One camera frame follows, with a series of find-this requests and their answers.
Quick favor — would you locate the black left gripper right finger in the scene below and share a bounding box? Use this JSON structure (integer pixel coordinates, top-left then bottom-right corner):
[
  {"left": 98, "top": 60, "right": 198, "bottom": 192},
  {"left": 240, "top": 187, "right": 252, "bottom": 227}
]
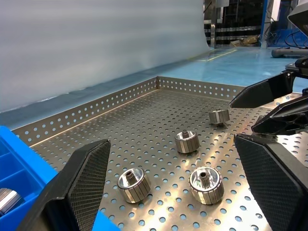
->
[{"left": 233, "top": 133, "right": 308, "bottom": 231}]

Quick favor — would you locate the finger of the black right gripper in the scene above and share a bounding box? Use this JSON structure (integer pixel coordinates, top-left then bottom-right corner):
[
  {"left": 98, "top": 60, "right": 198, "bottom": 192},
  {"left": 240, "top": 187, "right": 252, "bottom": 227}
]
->
[
  {"left": 251, "top": 94, "right": 308, "bottom": 136},
  {"left": 229, "top": 71, "right": 296, "bottom": 109}
]

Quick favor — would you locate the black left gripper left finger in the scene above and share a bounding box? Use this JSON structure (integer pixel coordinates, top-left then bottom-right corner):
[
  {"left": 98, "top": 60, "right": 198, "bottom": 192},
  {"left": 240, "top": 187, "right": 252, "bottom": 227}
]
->
[{"left": 18, "top": 139, "right": 112, "bottom": 231}]

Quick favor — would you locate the brown cardboard box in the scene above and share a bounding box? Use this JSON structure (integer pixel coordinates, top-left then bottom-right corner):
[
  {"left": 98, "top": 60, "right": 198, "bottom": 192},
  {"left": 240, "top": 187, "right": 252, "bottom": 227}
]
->
[{"left": 230, "top": 34, "right": 261, "bottom": 47}]

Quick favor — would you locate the blue compartment tray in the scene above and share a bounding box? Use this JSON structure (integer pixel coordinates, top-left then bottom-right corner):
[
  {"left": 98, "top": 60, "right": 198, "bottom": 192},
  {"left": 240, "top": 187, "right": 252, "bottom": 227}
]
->
[{"left": 0, "top": 125, "right": 121, "bottom": 231}]

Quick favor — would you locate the grey cylindrical tube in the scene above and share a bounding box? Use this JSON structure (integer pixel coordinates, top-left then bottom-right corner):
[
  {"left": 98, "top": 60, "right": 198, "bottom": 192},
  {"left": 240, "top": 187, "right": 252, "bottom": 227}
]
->
[{"left": 271, "top": 47, "right": 308, "bottom": 59}]

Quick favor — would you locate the blue plastic table cover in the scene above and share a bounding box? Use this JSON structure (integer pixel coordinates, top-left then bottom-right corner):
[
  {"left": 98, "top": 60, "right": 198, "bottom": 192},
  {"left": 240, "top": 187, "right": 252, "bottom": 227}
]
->
[{"left": 0, "top": 45, "right": 308, "bottom": 132}]

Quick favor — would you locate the metal shelving rack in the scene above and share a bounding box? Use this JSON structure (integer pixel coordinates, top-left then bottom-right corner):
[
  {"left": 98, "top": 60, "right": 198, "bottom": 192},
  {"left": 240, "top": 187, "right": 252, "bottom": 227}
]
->
[{"left": 204, "top": 0, "right": 263, "bottom": 47}]

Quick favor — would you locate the metal nut on tray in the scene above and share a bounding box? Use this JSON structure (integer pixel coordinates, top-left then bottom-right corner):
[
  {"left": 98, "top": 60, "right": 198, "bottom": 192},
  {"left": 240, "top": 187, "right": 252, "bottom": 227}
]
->
[{"left": 174, "top": 129, "right": 200, "bottom": 154}]

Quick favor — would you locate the perforated metal tray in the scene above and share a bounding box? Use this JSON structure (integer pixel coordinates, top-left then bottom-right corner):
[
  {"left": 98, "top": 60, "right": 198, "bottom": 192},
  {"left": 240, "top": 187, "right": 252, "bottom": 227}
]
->
[{"left": 12, "top": 76, "right": 308, "bottom": 231}]

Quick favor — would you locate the white backdrop sheet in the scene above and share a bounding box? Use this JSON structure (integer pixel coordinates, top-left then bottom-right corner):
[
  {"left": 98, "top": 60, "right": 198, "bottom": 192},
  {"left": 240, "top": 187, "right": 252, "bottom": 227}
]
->
[{"left": 0, "top": 0, "right": 210, "bottom": 114}]

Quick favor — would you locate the blue upright post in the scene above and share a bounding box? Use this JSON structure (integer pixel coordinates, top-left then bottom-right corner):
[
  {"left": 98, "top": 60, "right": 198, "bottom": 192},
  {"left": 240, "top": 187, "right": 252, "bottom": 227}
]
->
[{"left": 260, "top": 0, "right": 270, "bottom": 49}]

